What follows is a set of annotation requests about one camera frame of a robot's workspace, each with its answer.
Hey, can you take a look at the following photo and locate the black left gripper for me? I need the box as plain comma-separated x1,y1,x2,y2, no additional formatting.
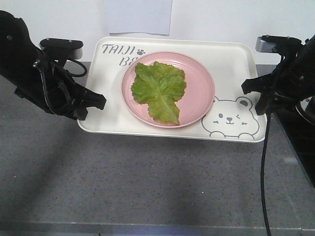
14,53,106,120

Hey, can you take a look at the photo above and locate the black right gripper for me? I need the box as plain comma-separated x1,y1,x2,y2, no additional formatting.
241,53,308,116

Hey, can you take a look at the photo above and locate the pink round plate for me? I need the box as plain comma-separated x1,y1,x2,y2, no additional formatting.
121,52,215,128

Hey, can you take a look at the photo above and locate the green lettuce leaf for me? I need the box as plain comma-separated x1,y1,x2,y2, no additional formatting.
131,61,187,125

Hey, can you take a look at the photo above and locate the cream bear serving tray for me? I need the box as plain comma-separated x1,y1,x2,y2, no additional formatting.
78,37,266,143

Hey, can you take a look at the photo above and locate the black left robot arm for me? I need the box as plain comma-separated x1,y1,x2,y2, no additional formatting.
0,11,106,120

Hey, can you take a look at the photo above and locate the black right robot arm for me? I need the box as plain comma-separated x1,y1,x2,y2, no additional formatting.
241,35,315,115

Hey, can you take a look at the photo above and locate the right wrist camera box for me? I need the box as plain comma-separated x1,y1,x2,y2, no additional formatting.
255,35,302,53

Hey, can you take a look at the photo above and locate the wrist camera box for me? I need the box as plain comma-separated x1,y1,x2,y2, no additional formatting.
39,38,84,59
255,35,302,53

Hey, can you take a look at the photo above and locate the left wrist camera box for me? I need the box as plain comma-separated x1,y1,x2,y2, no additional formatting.
39,38,84,59

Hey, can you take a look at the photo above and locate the white paper sheet on wall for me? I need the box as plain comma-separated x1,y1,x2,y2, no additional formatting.
104,0,172,35

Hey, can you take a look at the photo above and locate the black hanging cable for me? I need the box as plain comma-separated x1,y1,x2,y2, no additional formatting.
260,55,284,236

